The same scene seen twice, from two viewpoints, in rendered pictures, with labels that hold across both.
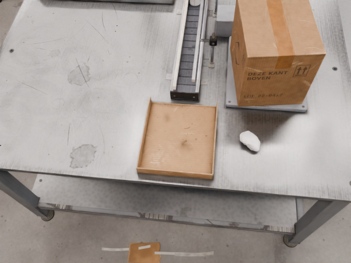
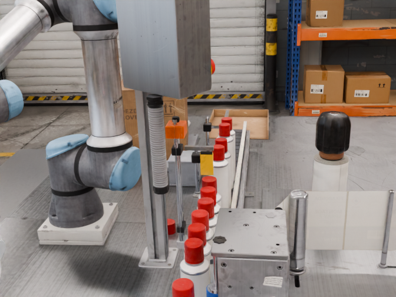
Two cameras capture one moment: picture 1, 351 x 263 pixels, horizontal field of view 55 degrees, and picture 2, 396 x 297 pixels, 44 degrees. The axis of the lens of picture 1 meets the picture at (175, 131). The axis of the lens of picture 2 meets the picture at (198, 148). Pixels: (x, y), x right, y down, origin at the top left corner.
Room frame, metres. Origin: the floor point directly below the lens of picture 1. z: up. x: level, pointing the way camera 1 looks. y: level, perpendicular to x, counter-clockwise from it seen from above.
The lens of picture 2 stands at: (2.67, -0.30, 1.53)
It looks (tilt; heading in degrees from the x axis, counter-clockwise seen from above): 21 degrees down; 177
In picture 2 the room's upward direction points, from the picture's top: 2 degrees counter-clockwise
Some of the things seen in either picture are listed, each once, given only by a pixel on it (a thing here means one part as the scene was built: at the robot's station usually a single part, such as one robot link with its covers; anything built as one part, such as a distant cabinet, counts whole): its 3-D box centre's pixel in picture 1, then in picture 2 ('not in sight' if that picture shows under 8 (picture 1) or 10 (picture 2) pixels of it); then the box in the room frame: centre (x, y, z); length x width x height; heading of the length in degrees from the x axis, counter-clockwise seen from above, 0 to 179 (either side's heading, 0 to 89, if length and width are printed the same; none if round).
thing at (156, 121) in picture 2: not in sight; (158, 145); (1.72, -0.34, 1.18); 0.04 x 0.04 x 0.21
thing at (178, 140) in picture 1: (179, 135); (238, 123); (0.60, -0.01, 0.85); 0.30 x 0.26 x 0.04; 169
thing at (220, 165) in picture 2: not in sight; (218, 182); (1.49, -0.19, 0.98); 0.05 x 0.05 x 0.20
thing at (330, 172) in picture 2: not in sight; (330, 170); (1.56, 0.08, 1.03); 0.09 x 0.09 x 0.30
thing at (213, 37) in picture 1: (207, 48); (213, 137); (0.95, -0.16, 0.91); 0.07 x 0.03 x 0.16; 79
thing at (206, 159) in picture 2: not in sight; (207, 163); (1.62, -0.23, 1.09); 0.03 x 0.01 x 0.06; 79
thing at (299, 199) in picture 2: not in sight; (297, 232); (1.75, -0.05, 0.97); 0.05 x 0.05 x 0.19
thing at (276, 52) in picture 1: (270, 50); (155, 114); (0.84, -0.37, 0.99); 0.30 x 0.24 x 0.27; 176
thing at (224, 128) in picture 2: not in sight; (224, 157); (1.32, -0.15, 0.98); 0.05 x 0.05 x 0.20
